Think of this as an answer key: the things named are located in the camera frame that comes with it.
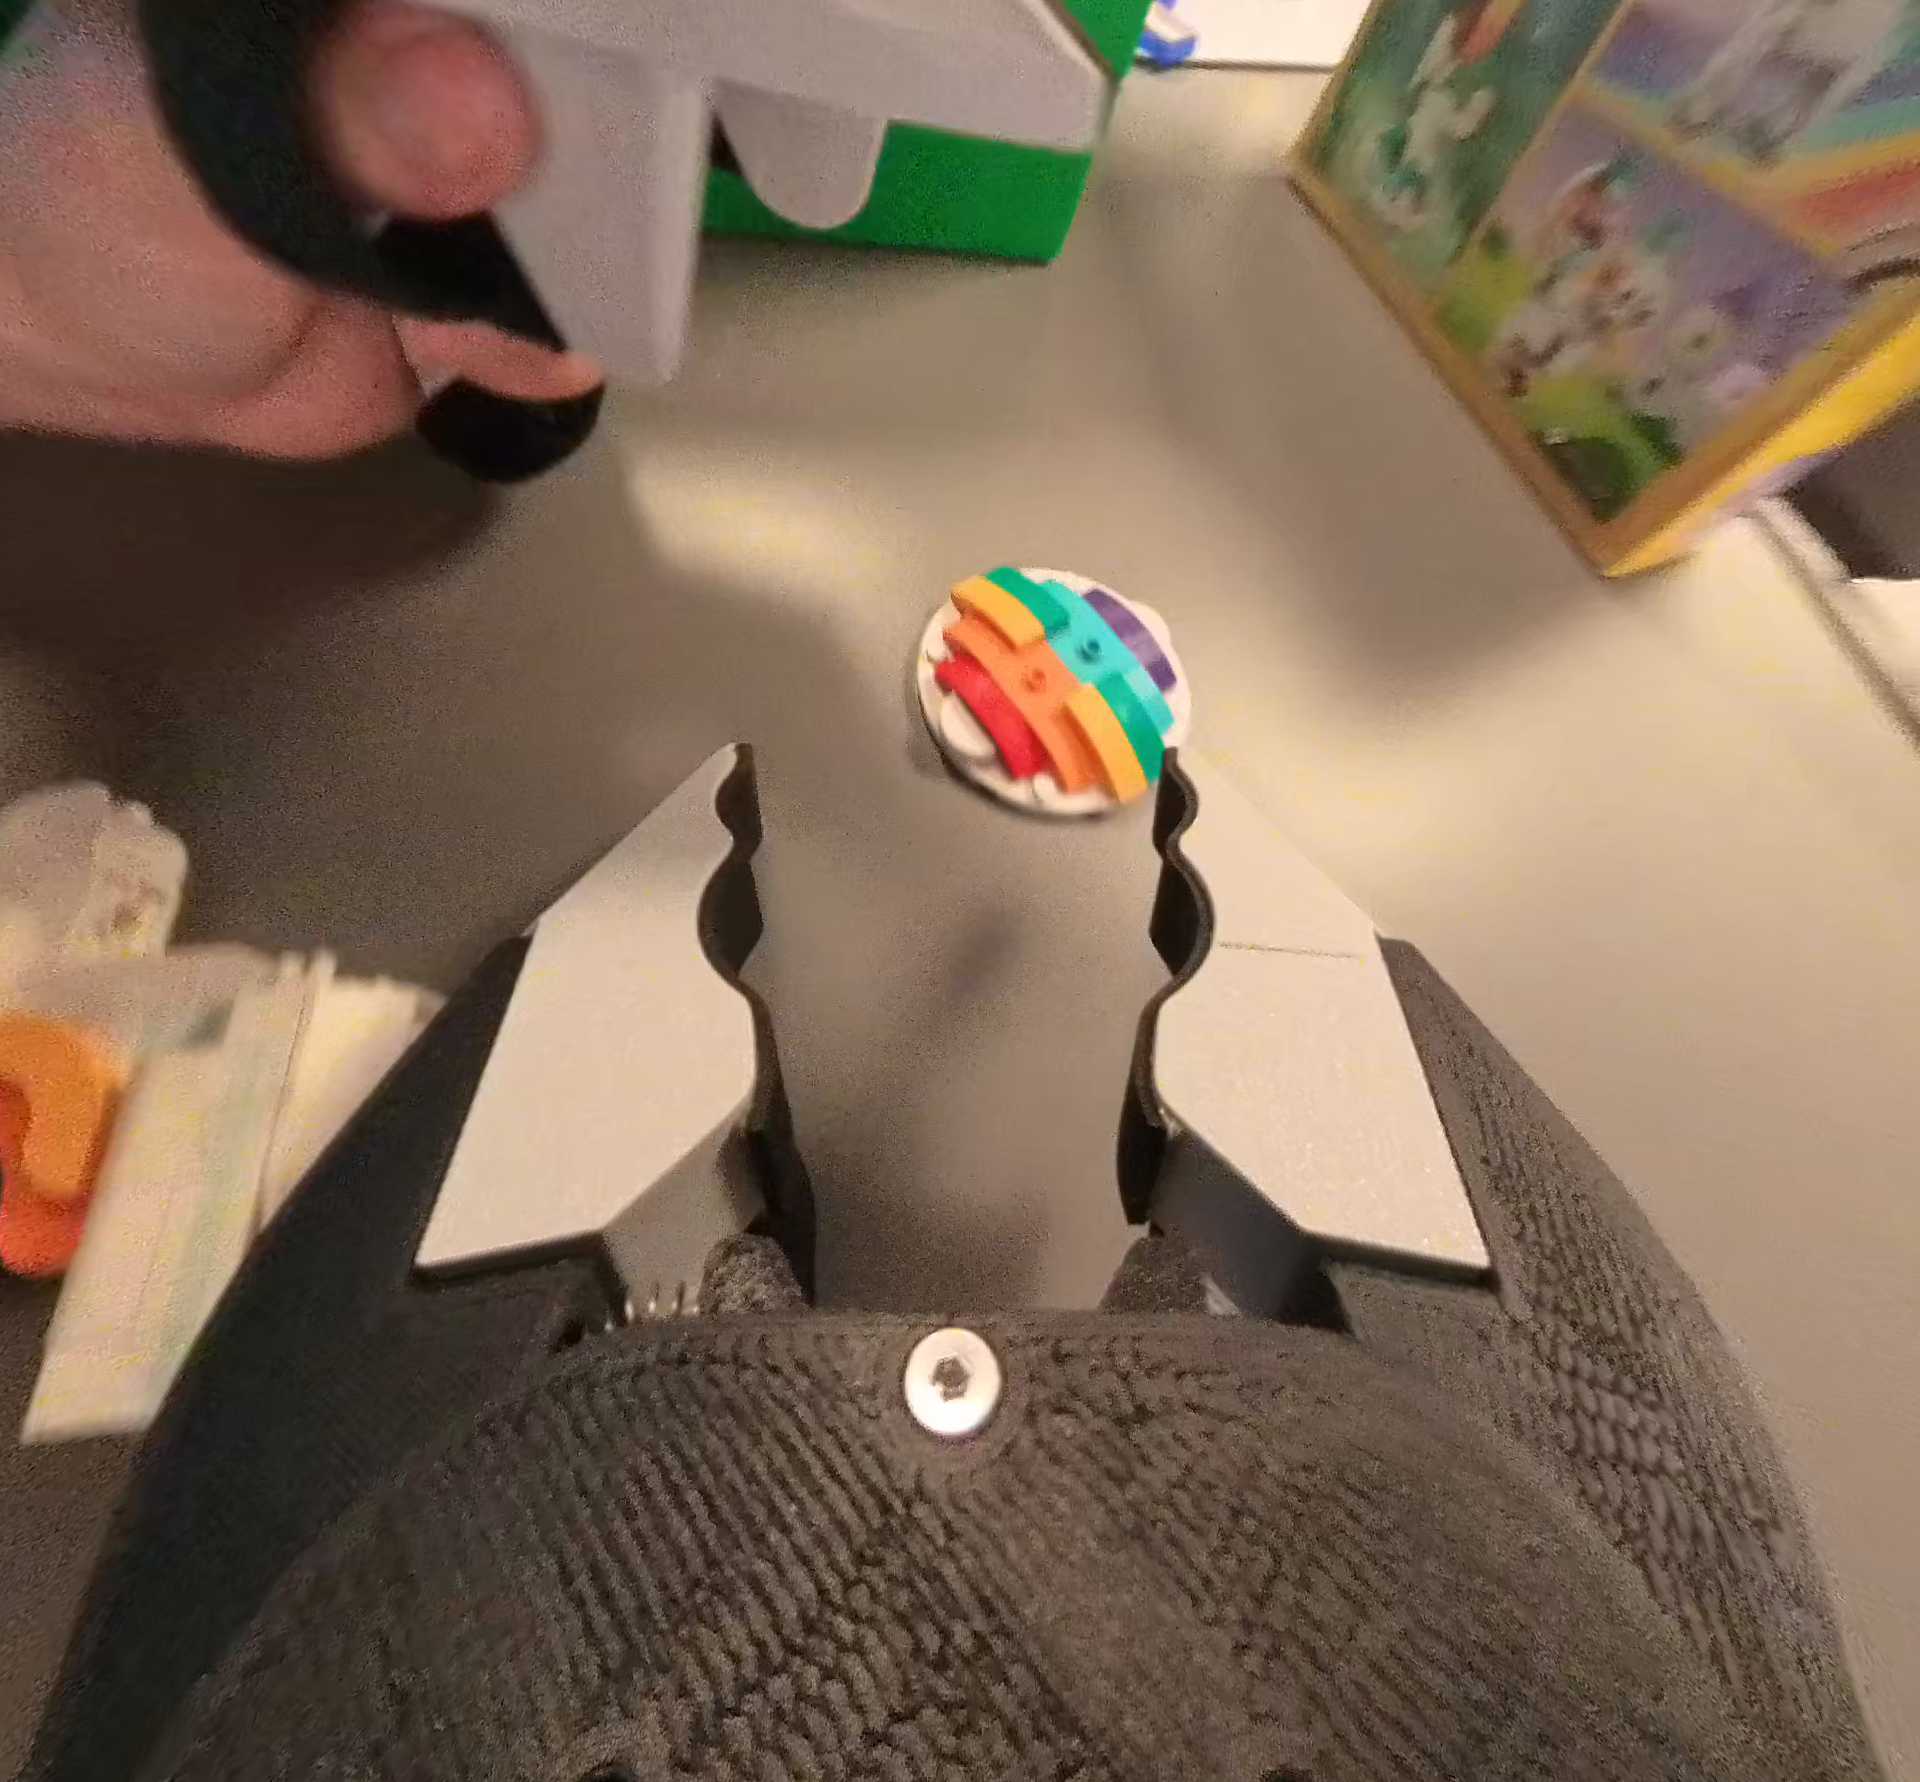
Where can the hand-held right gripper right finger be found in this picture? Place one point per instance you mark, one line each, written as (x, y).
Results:
(1303, 1092)

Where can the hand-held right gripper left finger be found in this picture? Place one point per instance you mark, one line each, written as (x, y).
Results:
(585, 1062)

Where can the rainbow toy brick disc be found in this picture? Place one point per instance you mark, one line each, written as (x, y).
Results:
(1050, 672)

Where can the yellow toy set box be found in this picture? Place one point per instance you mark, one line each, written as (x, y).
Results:
(1620, 164)

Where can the person's left hand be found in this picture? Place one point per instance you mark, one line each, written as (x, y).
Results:
(152, 344)

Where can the green plastic bin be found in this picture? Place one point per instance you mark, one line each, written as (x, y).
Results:
(960, 200)

